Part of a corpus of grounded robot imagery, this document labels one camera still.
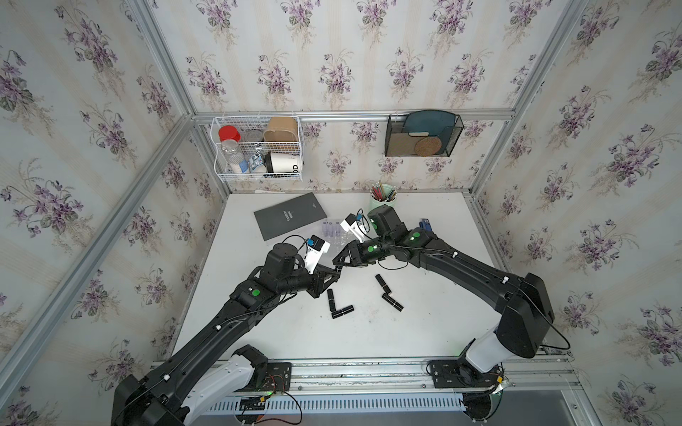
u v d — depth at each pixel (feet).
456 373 2.16
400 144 3.15
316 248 2.10
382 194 3.41
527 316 1.39
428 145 3.20
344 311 2.76
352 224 2.31
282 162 3.06
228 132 3.04
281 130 2.92
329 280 2.30
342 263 2.35
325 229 3.23
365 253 2.17
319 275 2.05
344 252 2.28
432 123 3.05
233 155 2.84
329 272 2.36
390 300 2.89
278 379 2.36
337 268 2.35
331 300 2.87
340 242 2.34
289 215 3.52
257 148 3.06
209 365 1.42
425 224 3.43
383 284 2.97
